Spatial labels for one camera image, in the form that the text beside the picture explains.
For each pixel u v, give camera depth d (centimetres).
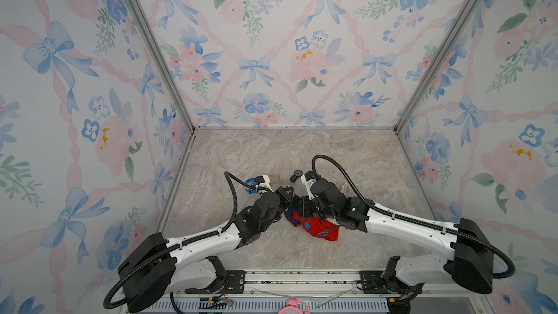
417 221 47
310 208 67
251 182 72
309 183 70
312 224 81
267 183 73
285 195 69
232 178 70
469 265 39
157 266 41
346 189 97
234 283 73
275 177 100
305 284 75
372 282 73
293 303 70
